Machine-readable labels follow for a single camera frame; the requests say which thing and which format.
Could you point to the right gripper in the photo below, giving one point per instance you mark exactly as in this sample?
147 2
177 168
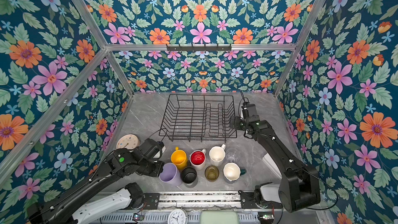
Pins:
237 119

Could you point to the yellow mug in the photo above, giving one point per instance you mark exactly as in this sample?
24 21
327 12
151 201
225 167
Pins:
179 158

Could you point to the lavender plastic cup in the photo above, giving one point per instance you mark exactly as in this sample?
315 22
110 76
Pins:
170 175

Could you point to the black mug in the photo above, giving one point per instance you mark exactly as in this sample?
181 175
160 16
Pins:
188 175

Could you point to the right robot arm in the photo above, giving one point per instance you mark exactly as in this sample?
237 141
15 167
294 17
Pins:
299 186

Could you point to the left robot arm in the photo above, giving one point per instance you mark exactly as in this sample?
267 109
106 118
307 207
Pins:
72 207

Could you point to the round beige kitchen timer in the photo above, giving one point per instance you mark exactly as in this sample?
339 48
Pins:
129 141

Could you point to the clear glass cup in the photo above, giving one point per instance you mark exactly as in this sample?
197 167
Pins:
233 155

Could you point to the cream white mug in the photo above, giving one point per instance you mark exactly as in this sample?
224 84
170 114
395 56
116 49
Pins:
217 155

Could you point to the red interior white mug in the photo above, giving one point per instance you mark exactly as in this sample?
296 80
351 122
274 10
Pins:
198 159

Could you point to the olive green glass cup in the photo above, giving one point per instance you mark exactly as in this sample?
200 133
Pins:
211 173

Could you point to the white analog clock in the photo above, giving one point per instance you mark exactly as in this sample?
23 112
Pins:
178 216

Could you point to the pale green sponge pad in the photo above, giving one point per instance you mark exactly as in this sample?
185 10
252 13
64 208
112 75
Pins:
219 217

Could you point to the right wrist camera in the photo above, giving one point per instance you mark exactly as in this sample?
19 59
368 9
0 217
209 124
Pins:
248 110

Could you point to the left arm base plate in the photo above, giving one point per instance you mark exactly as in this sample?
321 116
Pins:
146 200

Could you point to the white mug green handle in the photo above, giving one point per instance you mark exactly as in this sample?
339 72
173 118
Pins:
232 172

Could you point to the black wire dish rack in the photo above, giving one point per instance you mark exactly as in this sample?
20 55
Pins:
199 117

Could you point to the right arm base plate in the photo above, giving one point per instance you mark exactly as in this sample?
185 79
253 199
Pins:
254 199

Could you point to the wall hook rail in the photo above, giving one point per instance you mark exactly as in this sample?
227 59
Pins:
204 47

